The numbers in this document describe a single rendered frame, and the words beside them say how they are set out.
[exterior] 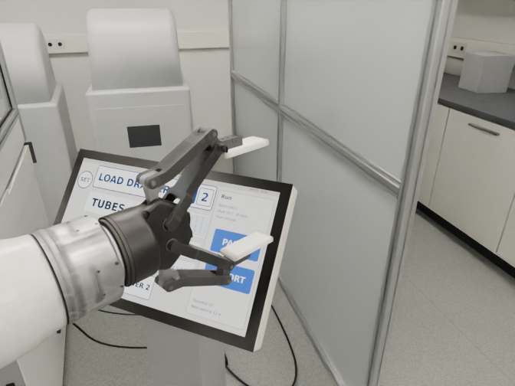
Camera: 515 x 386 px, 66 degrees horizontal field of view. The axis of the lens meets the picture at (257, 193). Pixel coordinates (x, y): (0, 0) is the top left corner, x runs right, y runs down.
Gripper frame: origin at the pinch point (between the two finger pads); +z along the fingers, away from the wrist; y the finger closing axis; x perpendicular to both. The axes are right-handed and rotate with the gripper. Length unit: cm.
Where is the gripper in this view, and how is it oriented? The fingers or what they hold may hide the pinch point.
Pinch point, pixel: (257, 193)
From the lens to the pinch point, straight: 52.1
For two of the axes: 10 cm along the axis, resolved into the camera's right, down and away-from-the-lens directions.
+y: -0.5, -9.2, -3.9
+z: 7.3, -3.0, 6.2
